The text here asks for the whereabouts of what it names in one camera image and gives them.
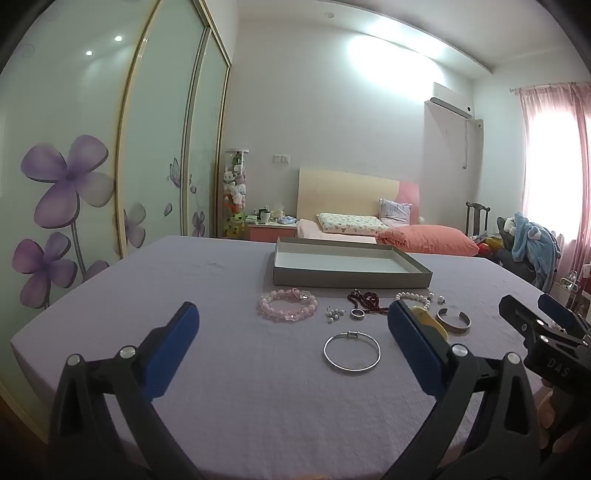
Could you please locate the wide metal cuff bracelet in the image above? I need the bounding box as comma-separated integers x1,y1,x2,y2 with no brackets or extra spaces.
435,308,472,334

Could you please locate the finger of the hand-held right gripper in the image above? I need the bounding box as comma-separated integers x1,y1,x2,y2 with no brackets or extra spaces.
538,294,591,340
499,295,552,352

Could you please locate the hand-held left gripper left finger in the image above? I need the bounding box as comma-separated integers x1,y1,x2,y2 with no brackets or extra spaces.
48,301,204,480

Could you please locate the white air conditioner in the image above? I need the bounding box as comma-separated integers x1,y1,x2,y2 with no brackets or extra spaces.
430,82,472,118

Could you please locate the pink and beige nightstand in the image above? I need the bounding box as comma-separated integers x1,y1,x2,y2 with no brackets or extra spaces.
245,215,298,241

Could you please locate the plush toy display tower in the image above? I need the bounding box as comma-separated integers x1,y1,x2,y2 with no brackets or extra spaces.
222,148,250,240

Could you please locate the dark wooden chair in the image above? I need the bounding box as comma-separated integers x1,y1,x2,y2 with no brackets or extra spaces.
465,202,490,238

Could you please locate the white pearl bracelet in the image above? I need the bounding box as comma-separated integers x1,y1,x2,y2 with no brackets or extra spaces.
394,291,435,310

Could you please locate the folded coral quilt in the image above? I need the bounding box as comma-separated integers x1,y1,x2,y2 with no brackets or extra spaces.
376,224,481,257

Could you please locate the purple pillow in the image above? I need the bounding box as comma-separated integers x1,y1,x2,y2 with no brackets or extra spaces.
379,199,413,227

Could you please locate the flower print sliding wardrobe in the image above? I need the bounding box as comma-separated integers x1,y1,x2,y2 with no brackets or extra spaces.
0,0,232,430

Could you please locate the yellow wrist watch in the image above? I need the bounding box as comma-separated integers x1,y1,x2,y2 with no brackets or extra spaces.
411,305,448,343

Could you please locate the person's right hand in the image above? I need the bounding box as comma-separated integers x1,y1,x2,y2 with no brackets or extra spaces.
538,388,561,430

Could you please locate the dark red bead necklace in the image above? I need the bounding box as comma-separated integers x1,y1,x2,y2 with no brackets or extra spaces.
347,289,391,315

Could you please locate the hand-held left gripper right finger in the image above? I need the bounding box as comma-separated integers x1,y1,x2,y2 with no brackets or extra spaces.
383,300,550,480

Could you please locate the beige and pink headboard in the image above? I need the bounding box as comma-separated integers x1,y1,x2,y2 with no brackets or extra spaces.
298,167,421,227

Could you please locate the black office chair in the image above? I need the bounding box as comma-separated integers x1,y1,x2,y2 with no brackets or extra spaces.
496,217,548,289

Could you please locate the pink bead bracelet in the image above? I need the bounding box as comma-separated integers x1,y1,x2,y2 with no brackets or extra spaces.
257,287,318,323

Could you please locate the pink curtain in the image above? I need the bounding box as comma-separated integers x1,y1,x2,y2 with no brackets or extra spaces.
510,83,591,296

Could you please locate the blue plush garment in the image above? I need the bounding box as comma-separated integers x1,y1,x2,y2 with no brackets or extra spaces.
511,212,561,291

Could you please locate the thin silver bangle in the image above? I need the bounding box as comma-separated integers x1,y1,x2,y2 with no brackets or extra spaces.
322,331,382,372

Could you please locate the grey cardboard box tray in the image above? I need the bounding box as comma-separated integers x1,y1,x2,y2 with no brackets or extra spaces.
272,237,433,288

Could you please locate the floral white pillow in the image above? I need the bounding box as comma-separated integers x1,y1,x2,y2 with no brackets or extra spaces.
317,213,389,236

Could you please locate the pink bed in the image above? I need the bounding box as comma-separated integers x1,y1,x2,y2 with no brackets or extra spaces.
295,217,481,257

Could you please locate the metal wire rack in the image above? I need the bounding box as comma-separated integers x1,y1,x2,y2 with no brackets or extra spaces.
558,271,583,315

